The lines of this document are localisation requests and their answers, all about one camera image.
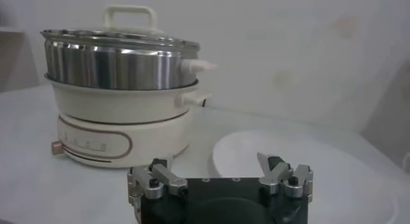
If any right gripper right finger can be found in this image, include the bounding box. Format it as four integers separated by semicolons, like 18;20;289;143
256;152;314;203

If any white round plate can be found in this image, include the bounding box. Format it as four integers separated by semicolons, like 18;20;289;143
211;129;401;224

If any stainless steel steamer basket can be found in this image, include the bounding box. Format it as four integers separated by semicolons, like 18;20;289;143
43;39;218;91

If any cream electric cooker base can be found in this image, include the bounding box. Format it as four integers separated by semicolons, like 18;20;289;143
44;73;212;168

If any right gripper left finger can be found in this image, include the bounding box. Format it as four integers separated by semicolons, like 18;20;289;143
127;157;189;207

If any glass lid with cream handle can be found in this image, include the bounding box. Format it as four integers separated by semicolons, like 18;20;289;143
40;4;201;52

